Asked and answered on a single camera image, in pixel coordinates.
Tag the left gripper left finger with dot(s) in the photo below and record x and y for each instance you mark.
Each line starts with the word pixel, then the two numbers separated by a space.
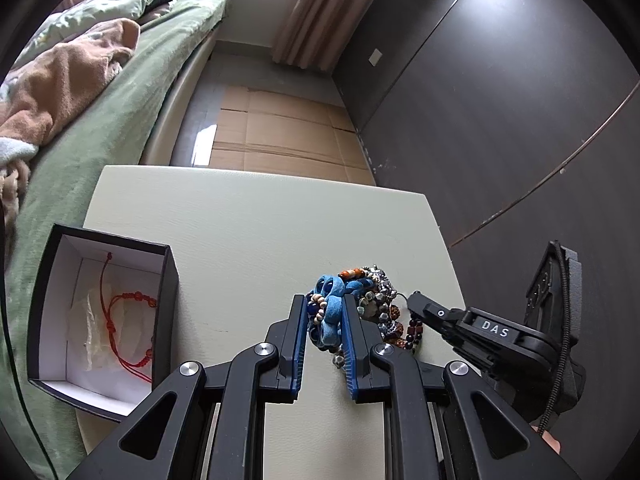
pixel 207 422

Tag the right hand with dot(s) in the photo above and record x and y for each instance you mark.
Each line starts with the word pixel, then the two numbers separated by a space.
pixel 545 435

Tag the white wall socket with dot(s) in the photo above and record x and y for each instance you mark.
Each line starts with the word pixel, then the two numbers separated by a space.
pixel 375 56

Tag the pink right curtain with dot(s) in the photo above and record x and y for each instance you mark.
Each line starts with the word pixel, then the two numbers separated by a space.
pixel 316 32

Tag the flattened cardboard floor sheets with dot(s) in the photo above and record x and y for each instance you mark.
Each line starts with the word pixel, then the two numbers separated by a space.
pixel 270 132

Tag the blue fabric scrunchie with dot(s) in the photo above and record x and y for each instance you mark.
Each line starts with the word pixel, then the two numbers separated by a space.
pixel 325 306

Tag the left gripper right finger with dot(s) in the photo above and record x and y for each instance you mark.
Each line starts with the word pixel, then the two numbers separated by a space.
pixel 441 422

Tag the pink fleece blanket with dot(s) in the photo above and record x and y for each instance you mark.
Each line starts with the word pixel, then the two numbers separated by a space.
pixel 42 97

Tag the white square table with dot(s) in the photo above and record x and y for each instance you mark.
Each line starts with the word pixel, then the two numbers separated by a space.
pixel 244 245

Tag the light green floral duvet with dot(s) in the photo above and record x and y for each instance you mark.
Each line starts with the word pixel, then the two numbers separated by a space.
pixel 80 17

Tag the black jewelry box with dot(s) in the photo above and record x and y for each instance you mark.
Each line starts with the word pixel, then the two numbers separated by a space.
pixel 139 318

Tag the white plastic pouch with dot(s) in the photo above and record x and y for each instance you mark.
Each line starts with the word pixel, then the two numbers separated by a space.
pixel 87 334

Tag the green bed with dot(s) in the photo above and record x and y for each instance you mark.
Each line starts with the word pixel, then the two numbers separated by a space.
pixel 112 130

